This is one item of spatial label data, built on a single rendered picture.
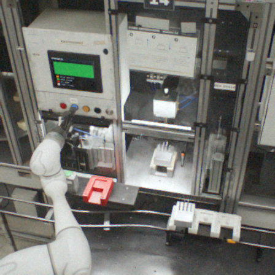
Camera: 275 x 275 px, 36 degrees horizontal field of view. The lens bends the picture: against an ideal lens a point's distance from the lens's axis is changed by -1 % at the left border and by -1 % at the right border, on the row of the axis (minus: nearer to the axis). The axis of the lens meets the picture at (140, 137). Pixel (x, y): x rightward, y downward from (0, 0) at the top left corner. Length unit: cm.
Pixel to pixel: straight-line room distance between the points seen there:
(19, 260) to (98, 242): 107
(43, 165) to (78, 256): 52
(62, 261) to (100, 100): 90
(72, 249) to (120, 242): 103
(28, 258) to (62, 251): 11
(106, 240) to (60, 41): 114
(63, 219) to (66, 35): 82
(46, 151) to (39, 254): 54
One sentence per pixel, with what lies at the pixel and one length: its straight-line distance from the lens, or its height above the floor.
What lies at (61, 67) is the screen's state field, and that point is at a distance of 202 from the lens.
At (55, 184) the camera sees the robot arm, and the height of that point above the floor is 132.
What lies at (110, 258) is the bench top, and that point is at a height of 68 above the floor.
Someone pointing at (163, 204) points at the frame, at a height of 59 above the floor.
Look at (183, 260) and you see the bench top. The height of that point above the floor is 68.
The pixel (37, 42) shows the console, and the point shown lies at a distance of 203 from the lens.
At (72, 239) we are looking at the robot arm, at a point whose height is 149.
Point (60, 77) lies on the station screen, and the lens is 205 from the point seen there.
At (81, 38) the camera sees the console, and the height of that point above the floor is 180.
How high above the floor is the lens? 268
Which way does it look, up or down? 41 degrees down
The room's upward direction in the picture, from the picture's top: 1 degrees counter-clockwise
